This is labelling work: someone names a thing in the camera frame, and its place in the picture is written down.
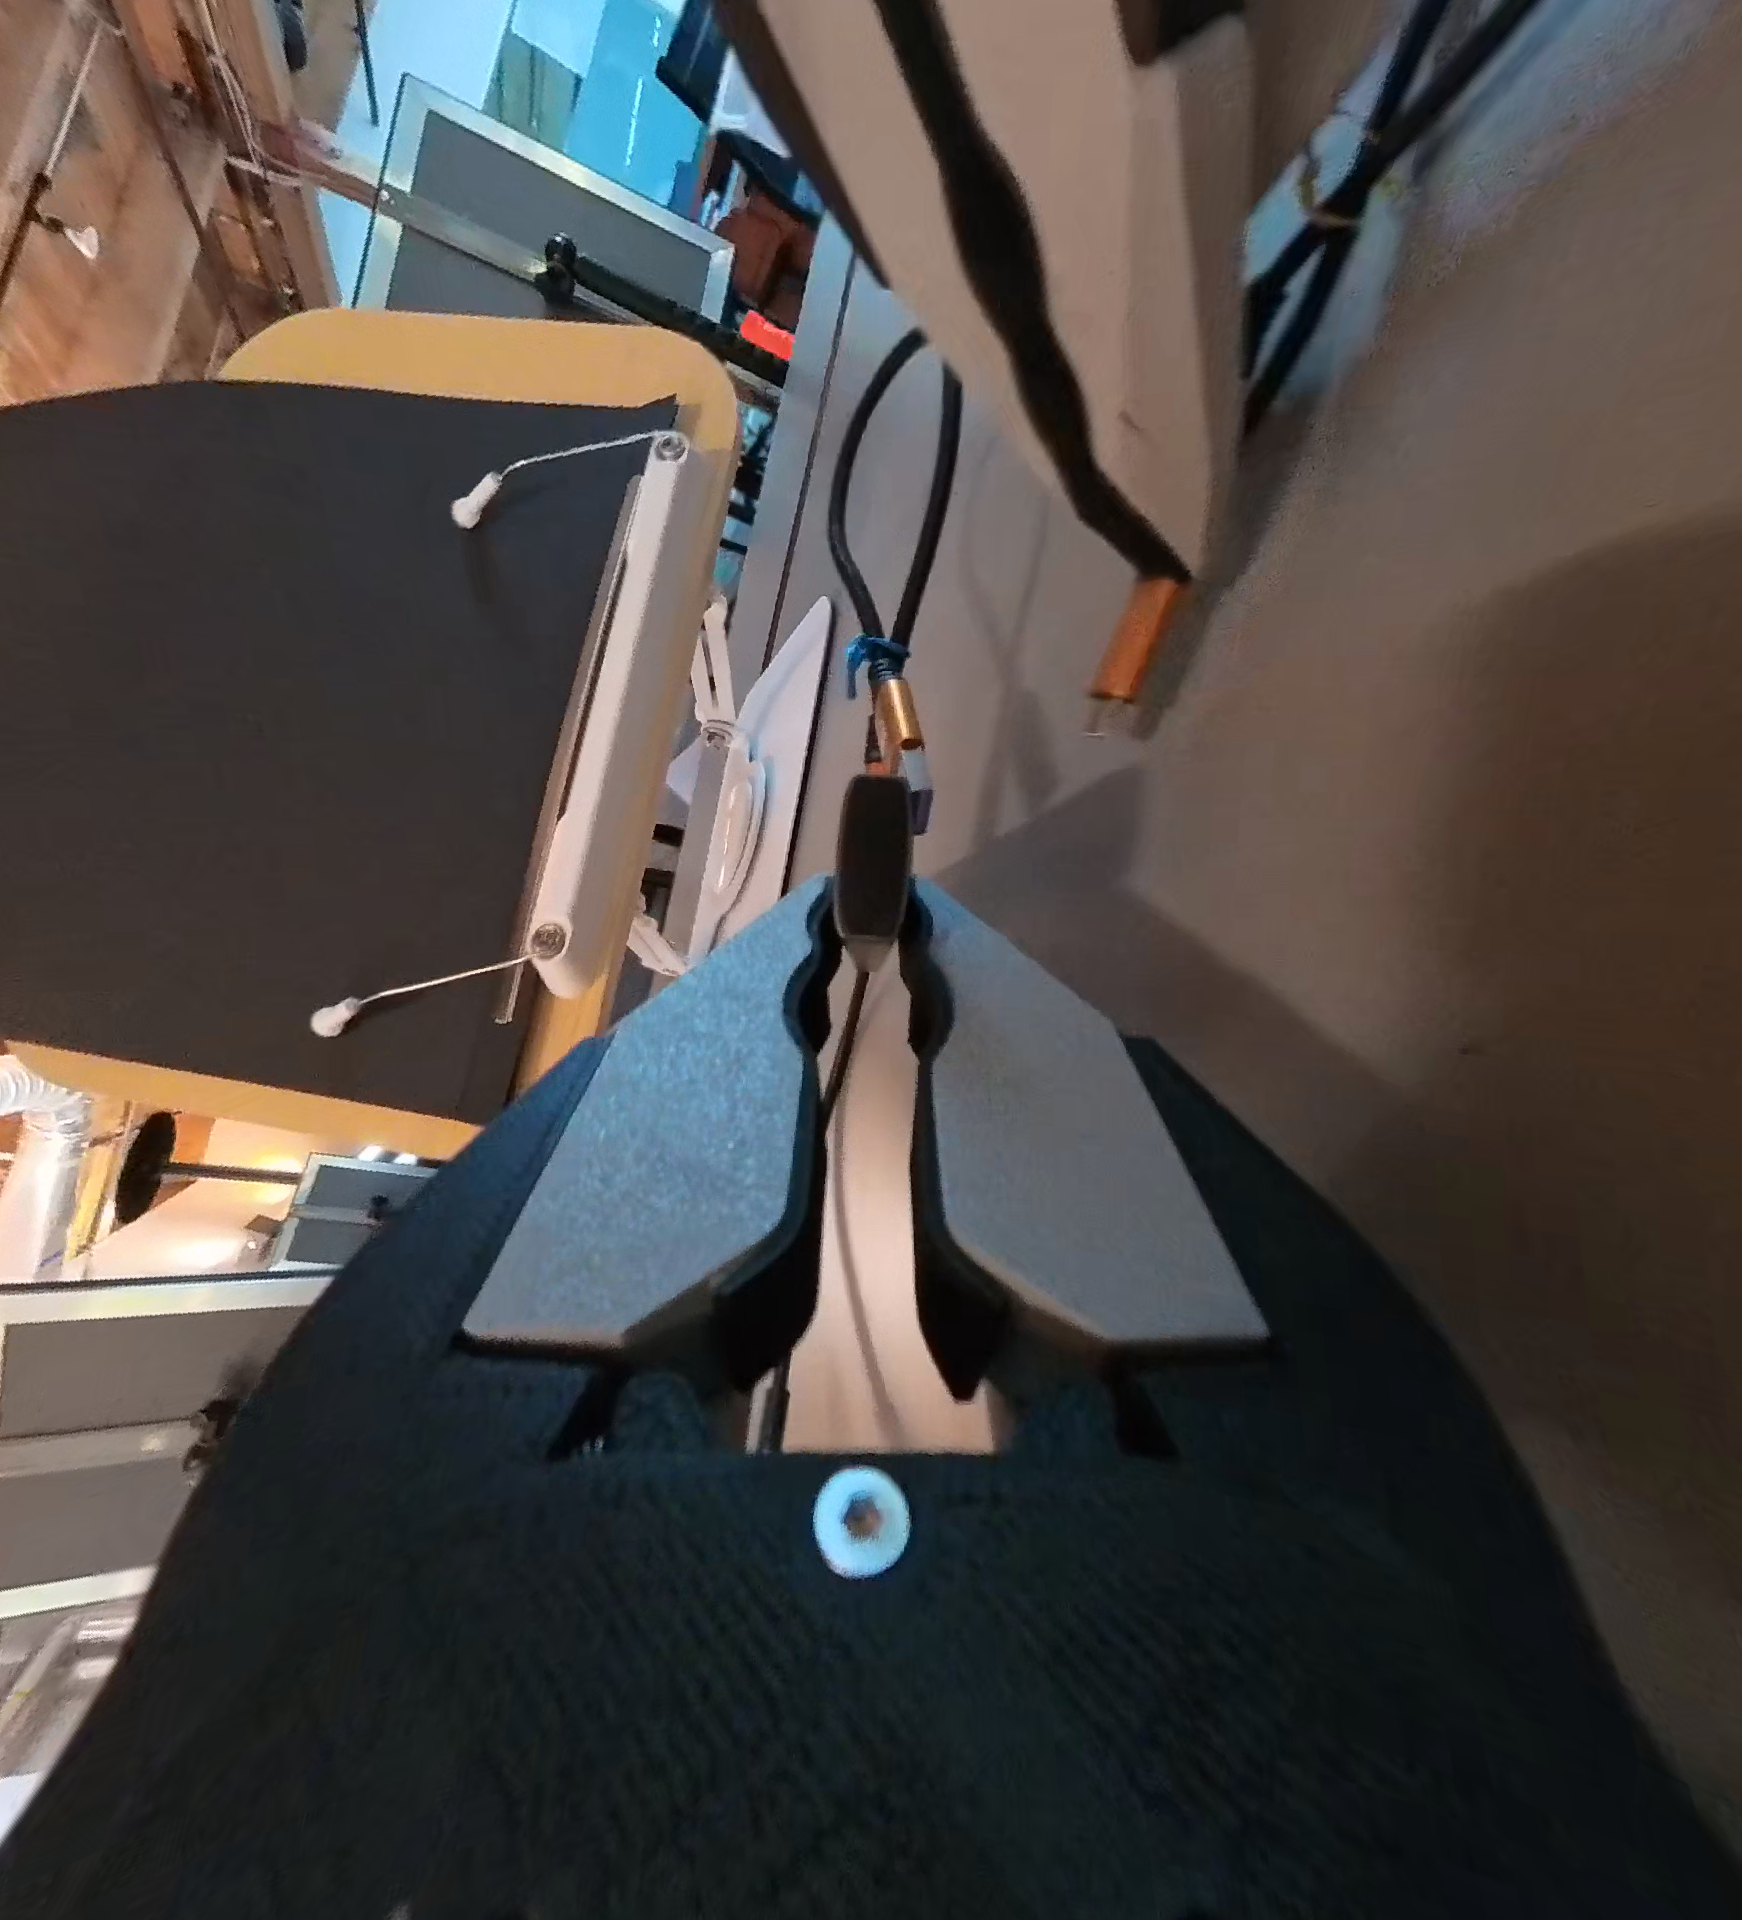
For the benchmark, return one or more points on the black floor lamp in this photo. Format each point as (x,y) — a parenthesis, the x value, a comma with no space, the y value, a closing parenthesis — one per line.
(148,1163)

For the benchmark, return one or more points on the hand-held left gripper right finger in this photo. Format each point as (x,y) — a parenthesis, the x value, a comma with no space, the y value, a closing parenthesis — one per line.
(1067,1171)

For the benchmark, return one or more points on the silver air duct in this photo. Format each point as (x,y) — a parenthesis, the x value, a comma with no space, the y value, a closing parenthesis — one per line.
(46,1171)

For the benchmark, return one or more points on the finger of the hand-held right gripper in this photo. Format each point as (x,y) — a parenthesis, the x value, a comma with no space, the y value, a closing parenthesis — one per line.
(871,166)
(1141,270)

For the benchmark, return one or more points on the black-faced wooden board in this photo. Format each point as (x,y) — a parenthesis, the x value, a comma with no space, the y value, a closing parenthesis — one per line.
(212,722)

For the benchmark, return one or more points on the grey framed partition panel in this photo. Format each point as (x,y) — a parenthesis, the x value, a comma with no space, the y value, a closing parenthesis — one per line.
(510,195)
(78,1502)

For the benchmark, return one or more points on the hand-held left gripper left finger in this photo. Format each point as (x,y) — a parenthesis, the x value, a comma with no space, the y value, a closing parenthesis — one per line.
(661,1171)

